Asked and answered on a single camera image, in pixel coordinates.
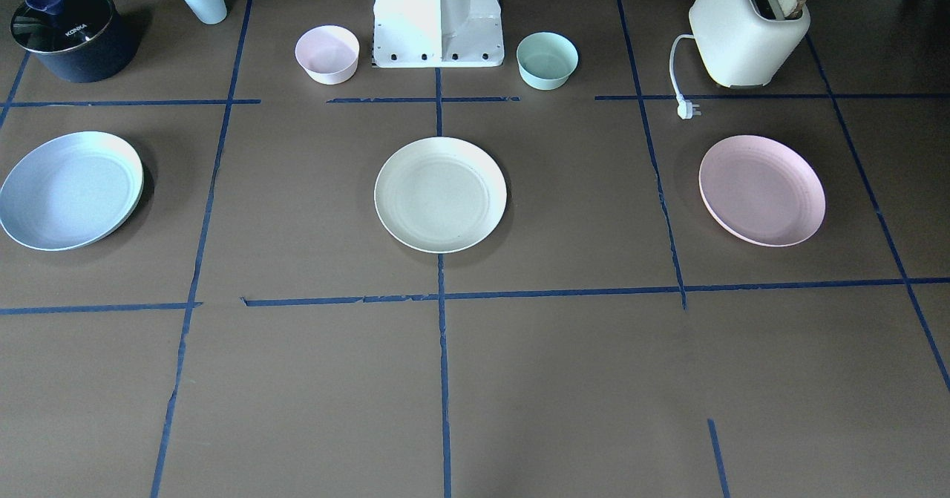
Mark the white toaster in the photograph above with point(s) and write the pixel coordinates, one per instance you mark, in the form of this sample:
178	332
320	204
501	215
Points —
743	43

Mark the cream plate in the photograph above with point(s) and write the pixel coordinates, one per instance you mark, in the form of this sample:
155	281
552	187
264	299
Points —
440	195

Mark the pink bowl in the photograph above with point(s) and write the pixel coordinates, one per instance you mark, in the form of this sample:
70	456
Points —
328	54

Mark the green bowl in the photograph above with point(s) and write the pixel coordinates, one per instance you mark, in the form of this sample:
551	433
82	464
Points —
546	60

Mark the dark blue pot with lid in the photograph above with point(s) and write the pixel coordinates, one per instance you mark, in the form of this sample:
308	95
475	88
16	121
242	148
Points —
78	41

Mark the green plate under blue plate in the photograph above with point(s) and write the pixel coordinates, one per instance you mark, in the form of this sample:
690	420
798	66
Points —
116	187

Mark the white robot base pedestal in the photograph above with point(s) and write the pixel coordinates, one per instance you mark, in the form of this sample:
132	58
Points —
437	34

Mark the pink plate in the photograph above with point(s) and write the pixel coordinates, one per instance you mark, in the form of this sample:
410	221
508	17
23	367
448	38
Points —
762	191

